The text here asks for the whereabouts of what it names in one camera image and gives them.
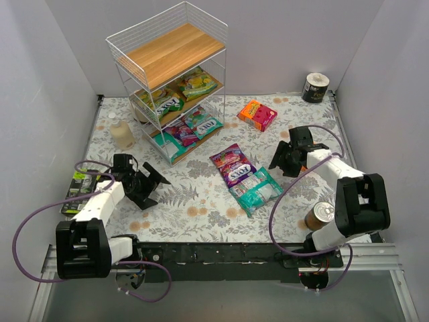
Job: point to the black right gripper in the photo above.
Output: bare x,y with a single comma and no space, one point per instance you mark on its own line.
285,158

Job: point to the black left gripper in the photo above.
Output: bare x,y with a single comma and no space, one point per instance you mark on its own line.
146,186

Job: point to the red orange candy box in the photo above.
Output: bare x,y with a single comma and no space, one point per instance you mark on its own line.
257,115

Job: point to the teal mint candy bag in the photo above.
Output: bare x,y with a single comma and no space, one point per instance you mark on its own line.
171,146
254,192

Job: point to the purple Fox's berries candy bag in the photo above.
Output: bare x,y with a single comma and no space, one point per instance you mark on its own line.
233,165
180,131

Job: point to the teal Fox's fruit candy bag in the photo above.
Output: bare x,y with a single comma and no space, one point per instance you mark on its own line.
201,122

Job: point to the green yellow Fox's candy bag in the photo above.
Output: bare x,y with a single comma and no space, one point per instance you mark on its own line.
161,101
195,83

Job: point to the white wire wooden shelf rack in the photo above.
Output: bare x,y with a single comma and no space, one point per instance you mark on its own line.
152,54

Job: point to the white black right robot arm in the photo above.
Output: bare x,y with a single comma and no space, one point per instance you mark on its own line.
360,207

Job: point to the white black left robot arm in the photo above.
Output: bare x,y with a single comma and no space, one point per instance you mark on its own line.
83,248

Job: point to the cream liquid bottle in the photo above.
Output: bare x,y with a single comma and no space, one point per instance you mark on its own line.
121,132

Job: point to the black green product box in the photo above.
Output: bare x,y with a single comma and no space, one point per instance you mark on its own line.
81,184

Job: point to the floral patterned table mat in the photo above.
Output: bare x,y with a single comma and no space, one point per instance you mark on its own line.
197,206

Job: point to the metal tin can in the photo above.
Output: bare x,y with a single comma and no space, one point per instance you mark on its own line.
320,215

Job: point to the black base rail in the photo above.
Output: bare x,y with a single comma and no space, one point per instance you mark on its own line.
232,261

